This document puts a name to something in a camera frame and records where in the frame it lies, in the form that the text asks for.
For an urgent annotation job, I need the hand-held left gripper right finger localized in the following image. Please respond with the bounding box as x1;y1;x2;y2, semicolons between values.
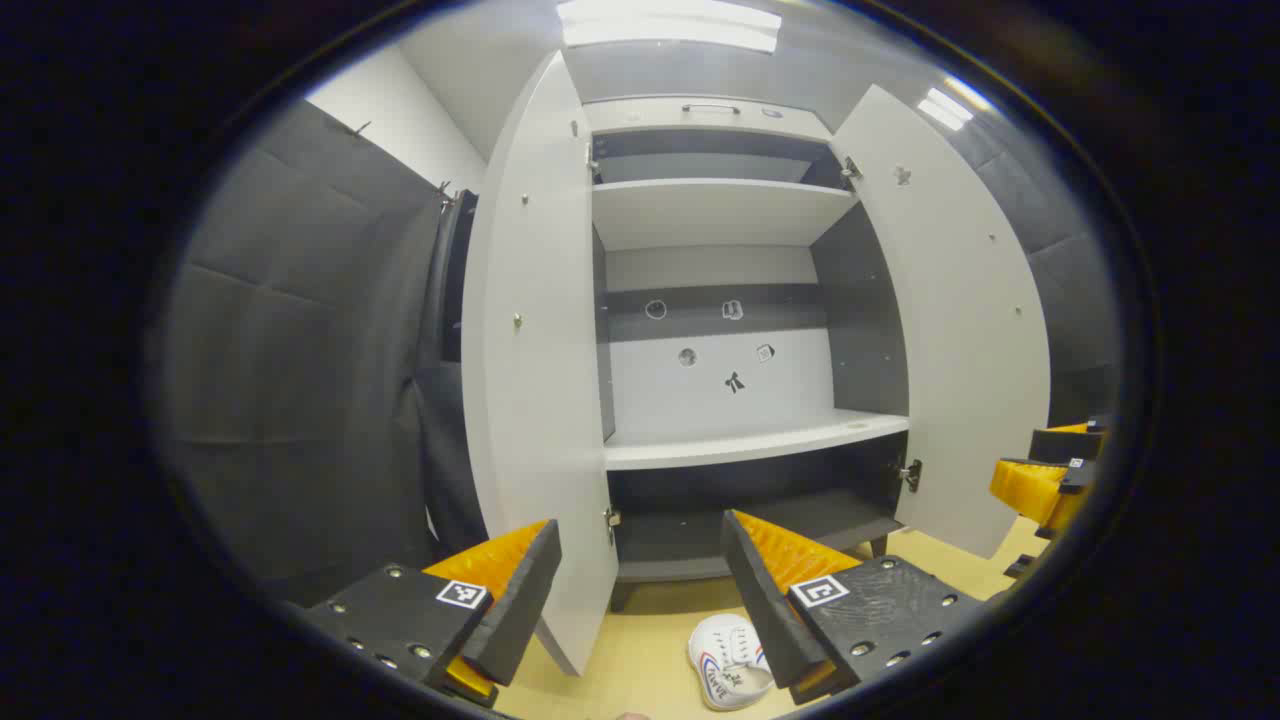
720;508;986;706

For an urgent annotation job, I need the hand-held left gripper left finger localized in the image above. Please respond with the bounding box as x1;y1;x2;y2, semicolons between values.
300;518;563;709

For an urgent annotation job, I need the white striped canvas shoe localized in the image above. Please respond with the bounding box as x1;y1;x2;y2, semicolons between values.
688;614;777;713

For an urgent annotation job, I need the white shoe cabinet door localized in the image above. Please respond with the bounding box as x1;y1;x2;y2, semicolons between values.
830;84;1051;559
462;50;621;678

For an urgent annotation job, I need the white shoe cabinet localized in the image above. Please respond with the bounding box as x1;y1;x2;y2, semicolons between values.
583;95;913;613

